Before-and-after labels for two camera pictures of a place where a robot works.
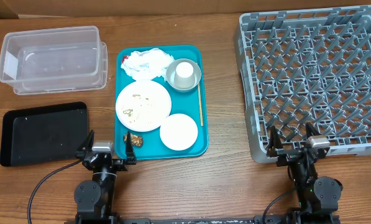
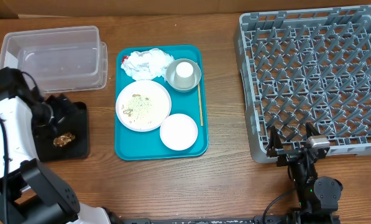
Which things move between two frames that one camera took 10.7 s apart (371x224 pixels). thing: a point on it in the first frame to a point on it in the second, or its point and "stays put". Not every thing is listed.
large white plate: [143, 105] stays put
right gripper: [287, 155] stays put
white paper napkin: [147, 64] stays put
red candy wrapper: [124, 57] stays put
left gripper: [130, 157] to [66, 109]
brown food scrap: [136, 140] to [63, 140]
